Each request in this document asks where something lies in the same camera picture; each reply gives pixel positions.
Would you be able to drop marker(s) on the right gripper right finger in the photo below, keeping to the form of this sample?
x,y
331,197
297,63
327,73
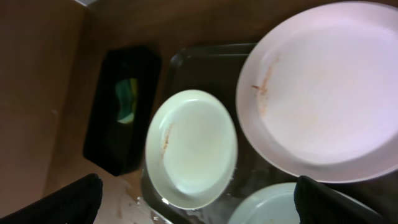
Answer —
x,y
319,204

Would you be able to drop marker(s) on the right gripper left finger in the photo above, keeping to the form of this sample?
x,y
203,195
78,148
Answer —
x,y
76,203

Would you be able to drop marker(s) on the light blue plate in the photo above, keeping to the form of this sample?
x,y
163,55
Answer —
x,y
273,204

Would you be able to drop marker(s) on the green yellow sponge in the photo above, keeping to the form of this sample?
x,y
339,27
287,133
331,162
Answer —
x,y
127,94

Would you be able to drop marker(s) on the cream white plate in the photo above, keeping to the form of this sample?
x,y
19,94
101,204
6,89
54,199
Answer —
x,y
191,149

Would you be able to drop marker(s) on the black small tray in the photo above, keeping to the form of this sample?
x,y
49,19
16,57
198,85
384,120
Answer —
x,y
115,147

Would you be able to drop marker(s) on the brown serving tray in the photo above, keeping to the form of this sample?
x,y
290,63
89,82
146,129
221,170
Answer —
x,y
214,69

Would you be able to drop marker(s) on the pink plate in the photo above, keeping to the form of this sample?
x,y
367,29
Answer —
x,y
317,95

